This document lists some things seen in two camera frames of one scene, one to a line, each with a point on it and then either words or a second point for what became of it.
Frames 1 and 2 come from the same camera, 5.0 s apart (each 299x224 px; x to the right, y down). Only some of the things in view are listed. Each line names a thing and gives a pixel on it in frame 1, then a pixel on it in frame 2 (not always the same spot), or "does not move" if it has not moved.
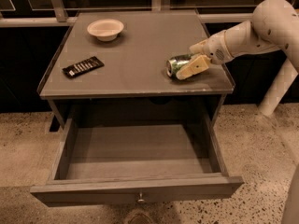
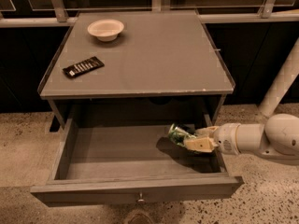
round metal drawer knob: x=140 y=200 does not move
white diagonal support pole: x=278 y=89 does not move
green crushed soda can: x=173 y=64 -> x=178 y=135
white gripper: x=215 y=49 -> x=226 y=137
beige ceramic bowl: x=106 y=29 does not move
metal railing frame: x=159 y=3 does not move
